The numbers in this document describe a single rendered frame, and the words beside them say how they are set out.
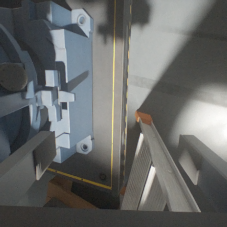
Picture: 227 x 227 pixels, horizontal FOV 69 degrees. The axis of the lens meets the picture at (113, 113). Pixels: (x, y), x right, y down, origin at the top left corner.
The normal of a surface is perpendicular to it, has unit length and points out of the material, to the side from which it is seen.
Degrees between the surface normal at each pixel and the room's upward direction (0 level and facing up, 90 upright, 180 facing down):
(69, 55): 90
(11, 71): 73
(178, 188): 88
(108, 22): 0
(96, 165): 0
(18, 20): 0
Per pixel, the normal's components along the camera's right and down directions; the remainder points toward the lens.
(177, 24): -0.39, 0.22
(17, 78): 0.77, 0.18
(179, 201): 0.18, -0.92
